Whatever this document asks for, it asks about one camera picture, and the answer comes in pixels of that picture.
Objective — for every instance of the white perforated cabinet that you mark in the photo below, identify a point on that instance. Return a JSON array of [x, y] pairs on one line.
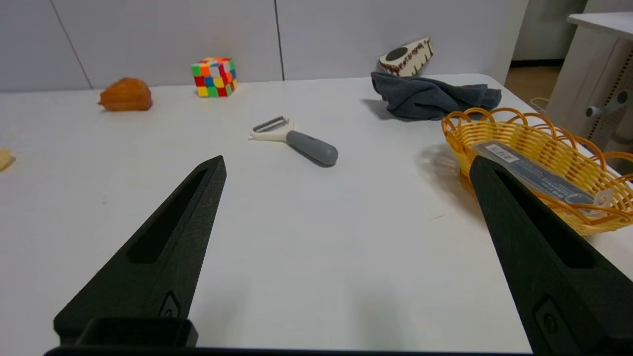
[[588, 74]]

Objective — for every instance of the clear plastic case grey contents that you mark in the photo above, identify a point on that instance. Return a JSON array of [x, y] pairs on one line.
[[534, 172]]

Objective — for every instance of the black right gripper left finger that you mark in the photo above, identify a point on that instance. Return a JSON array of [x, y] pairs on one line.
[[163, 257]]

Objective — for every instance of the yellow woven basket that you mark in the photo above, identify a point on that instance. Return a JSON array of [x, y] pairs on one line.
[[494, 129]]

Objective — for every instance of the orange-brown bread pastry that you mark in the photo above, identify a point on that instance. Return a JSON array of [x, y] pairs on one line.
[[126, 95]]

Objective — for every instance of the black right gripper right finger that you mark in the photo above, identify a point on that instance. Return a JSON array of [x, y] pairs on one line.
[[539, 267]]

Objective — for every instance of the dark grey cloth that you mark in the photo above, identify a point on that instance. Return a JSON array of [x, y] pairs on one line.
[[425, 98]]

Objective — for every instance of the multicoloured puzzle cube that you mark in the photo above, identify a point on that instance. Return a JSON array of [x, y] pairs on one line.
[[215, 76]]

